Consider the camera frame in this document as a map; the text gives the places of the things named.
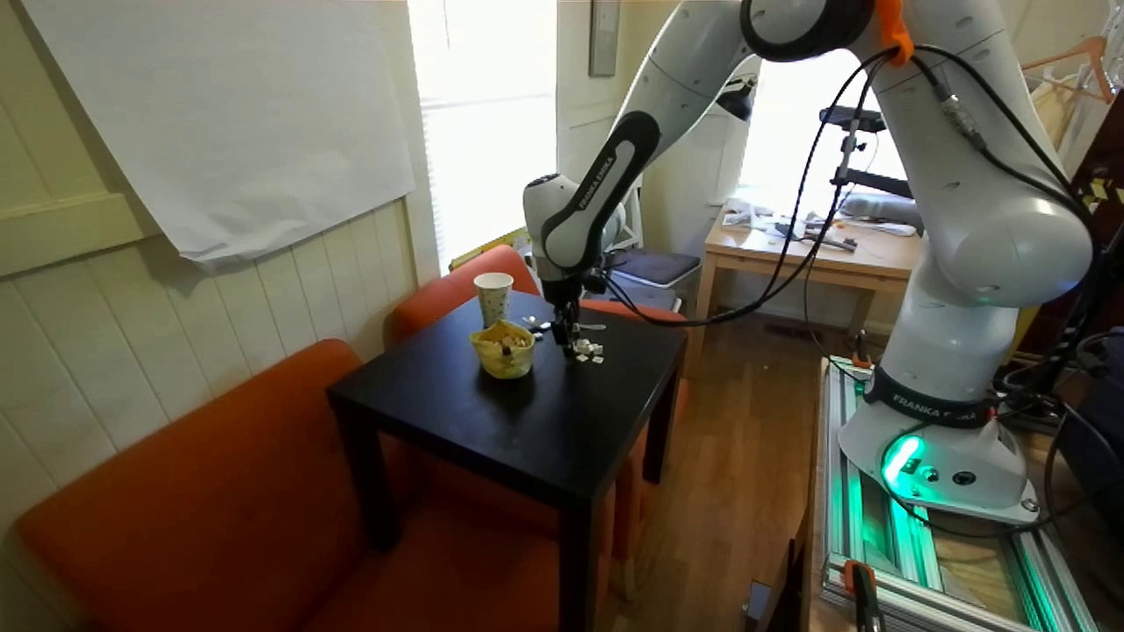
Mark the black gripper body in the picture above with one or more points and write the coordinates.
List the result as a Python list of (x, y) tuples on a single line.
[(566, 295)]

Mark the small white letter tile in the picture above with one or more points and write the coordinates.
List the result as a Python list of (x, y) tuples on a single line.
[(578, 357), (592, 348)]

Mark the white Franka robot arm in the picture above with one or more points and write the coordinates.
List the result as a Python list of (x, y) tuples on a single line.
[(996, 232)]

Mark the silver metal spoon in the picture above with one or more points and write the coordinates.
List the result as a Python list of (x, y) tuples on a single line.
[(540, 324)]

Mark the white paper cup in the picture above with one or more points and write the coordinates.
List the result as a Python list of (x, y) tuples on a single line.
[(492, 298)]

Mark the black square side table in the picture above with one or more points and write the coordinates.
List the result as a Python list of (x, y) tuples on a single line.
[(529, 410)]

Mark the yellow wooden ledge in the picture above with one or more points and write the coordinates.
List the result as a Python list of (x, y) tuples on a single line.
[(492, 248)]

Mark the white wooden chair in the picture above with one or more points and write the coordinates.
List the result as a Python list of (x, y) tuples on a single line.
[(631, 229)]

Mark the small white container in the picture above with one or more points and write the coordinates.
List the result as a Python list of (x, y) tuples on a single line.
[(741, 214)]

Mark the light wooden side table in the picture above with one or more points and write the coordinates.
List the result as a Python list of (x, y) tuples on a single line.
[(796, 260)]

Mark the grey pouch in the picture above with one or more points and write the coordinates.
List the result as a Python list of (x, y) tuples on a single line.
[(883, 210)]

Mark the wooden clothes hanger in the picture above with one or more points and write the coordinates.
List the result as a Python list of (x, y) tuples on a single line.
[(1066, 76)]

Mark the grey wall picture frame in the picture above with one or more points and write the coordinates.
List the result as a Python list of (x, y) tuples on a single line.
[(601, 35)]

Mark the black camera on tripod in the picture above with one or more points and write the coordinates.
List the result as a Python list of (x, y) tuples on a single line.
[(856, 117)]

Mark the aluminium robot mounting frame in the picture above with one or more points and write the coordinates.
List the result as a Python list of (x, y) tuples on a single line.
[(936, 562)]

